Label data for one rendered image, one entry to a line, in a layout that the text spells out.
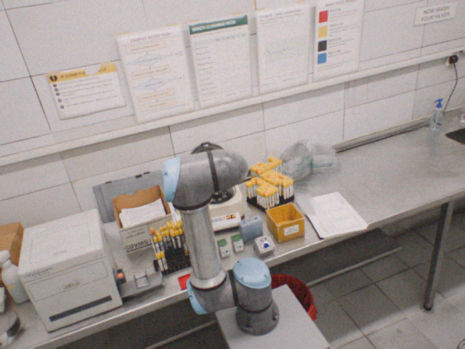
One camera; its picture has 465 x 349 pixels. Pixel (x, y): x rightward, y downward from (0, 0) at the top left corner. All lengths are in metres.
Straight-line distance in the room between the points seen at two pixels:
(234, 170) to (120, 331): 1.55
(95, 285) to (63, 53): 0.96
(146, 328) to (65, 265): 0.98
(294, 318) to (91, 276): 0.73
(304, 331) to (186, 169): 0.69
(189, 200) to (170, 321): 1.39
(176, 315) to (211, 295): 1.13
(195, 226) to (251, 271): 0.26
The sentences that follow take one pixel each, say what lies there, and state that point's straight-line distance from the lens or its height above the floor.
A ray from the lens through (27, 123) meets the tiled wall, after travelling 1.93.
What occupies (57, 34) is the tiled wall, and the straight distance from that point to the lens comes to 1.83.
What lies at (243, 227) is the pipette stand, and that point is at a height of 0.97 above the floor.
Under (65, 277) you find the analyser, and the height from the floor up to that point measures 1.10.
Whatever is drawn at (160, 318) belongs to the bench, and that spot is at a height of 0.27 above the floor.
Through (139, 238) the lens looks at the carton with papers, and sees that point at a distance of 1.83.
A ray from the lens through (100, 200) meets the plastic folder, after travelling 2.08.
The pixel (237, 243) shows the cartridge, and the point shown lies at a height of 0.93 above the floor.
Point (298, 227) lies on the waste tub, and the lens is 1.75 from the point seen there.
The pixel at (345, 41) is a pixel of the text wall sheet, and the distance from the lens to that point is 2.27.
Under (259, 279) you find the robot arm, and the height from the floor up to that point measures 1.14.
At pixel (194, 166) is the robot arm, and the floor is 1.55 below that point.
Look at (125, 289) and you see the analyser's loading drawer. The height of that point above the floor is 0.92.
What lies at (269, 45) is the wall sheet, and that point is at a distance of 2.03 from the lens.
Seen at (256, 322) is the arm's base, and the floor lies 0.97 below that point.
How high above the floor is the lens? 2.03
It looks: 30 degrees down
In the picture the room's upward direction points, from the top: 7 degrees counter-clockwise
